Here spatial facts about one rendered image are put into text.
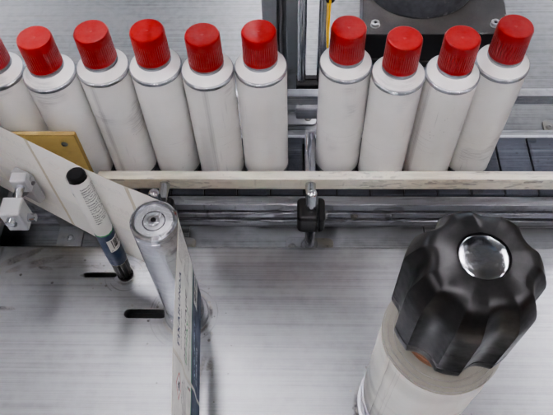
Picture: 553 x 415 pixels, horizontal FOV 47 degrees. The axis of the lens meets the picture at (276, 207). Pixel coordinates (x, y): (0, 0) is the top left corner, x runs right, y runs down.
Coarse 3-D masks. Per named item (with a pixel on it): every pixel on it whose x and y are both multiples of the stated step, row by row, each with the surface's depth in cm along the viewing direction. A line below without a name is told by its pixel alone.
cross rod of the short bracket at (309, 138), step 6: (306, 138) 74; (312, 138) 74; (306, 144) 73; (312, 144) 73; (306, 150) 73; (312, 150) 73; (306, 156) 72; (312, 156) 72; (306, 162) 72; (312, 162) 72; (306, 168) 72; (312, 168) 71; (306, 186) 70; (312, 186) 70; (306, 192) 70
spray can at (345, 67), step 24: (336, 24) 59; (360, 24) 58; (336, 48) 59; (360, 48) 59; (336, 72) 61; (360, 72) 61; (336, 96) 63; (360, 96) 63; (336, 120) 66; (360, 120) 67; (336, 144) 69; (336, 168) 73
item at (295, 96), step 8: (528, 88) 70; (536, 88) 70; (544, 88) 70; (552, 88) 70; (288, 96) 70; (296, 96) 70; (304, 96) 70; (312, 96) 70; (520, 96) 70; (528, 96) 70; (536, 96) 70; (544, 96) 70; (552, 96) 70; (288, 104) 71; (296, 104) 71; (304, 104) 71; (312, 104) 71; (520, 104) 71; (528, 104) 71; (536, 104) 71; (544, 104) 71; (552, 104) 71
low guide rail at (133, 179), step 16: (112, 176) 71; (128, 176) 71; (144, 176) 71; (160, 176) 71; (176, 176) 71; (192, 176) 71; (208, 176) 70; (224, 176) 70; (240, 176) 70; (256, 176) 70; (272, 176) 70; (288, 176) 70; (304, 176) 70; (320, 176) 70; (336, 176) 70; (352, 176) 70; (368, 176) 70; (384, 176) 70; (400, 176) 70; (416, 176) 70; (432, 176) 70; (448, 176) 70; (464, 176) 70; (480, 176) 70; (496, 176) 70; (512, 176) 70; (528, 176) 70; (544, 176) 69
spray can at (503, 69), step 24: (504, 24) 58; (528, 24) 58; (504, 48) 58; (480, 72) 61; (504, 72) 60; (480, 96) 63; (504, 96) 62; (480, 120) 66; (504, 120) 66; (480, 144) 69; (456, 168) 73; (480, 168) 73
